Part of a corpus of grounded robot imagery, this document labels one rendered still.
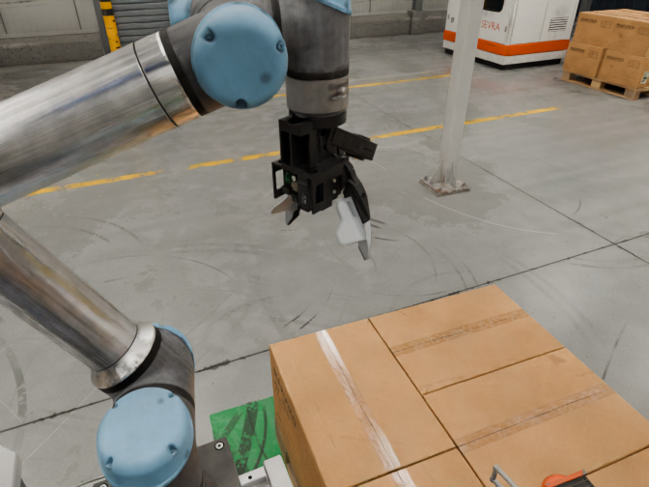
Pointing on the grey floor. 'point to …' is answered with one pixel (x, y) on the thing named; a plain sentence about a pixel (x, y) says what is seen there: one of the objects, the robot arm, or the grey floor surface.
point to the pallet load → (610, 51)
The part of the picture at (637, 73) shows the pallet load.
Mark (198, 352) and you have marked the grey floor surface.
